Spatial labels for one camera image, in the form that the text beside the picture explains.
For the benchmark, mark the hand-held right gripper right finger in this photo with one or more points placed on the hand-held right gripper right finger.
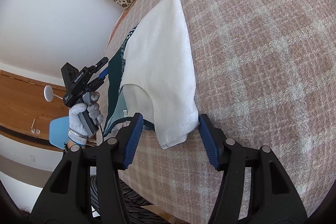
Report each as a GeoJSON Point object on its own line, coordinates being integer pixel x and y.
{"type": "Point", "coordinates": [210, 144]}

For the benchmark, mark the white shirt with green print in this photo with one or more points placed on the white shirt with green print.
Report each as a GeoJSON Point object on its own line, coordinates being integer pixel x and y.
{"type": "Point", "coordinates": [157, 56]}

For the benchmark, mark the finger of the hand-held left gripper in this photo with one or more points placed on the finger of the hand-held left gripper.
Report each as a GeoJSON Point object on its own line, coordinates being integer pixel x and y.
{"type": "Point", "coordinates": [101, 61]}
{"type": "Point", "coordinates": [103, 74]}

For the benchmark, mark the pink plaid blanket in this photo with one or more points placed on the pink plaid blanket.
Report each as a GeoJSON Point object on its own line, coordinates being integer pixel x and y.
{"type": "Point", "coordinates": [249, 56]}

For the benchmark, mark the blue chair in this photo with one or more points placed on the blue chair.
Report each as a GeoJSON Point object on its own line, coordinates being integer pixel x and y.
{"type": "Point", "coordinates": [58, 132]}

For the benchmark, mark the person's left hand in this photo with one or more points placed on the person's left hand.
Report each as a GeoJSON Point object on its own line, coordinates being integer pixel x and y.
{"type": "Point", "coordinates": [76, 119]}

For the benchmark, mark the wooden door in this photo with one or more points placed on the wooden door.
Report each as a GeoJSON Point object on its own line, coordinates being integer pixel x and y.
{"type": "Point", "coordinates": [21, 98]}

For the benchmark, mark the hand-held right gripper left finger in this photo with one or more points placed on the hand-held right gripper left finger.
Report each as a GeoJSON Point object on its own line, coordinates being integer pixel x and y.
{"type": "Point", "coordinates": [134, 141]}

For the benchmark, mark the orange floral bed sheet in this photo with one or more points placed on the orange floral bed sheet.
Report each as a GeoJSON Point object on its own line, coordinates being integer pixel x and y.
{"type": "Point", "coordinates": [121, 19]}

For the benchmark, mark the zebra pattern rug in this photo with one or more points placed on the zebra pattern rug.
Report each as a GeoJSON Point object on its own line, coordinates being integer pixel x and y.
{"type": "Point", "coordinates": [131, 195]}

